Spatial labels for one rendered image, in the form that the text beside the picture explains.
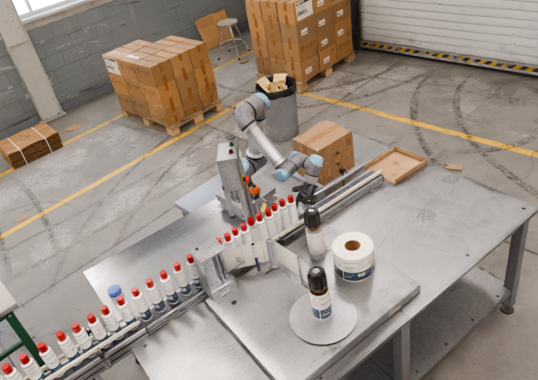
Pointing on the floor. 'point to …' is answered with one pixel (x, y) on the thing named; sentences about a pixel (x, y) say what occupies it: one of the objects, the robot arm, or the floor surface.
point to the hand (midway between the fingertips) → (298, 213)
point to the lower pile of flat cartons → (30, 145)
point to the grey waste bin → (283, 118)
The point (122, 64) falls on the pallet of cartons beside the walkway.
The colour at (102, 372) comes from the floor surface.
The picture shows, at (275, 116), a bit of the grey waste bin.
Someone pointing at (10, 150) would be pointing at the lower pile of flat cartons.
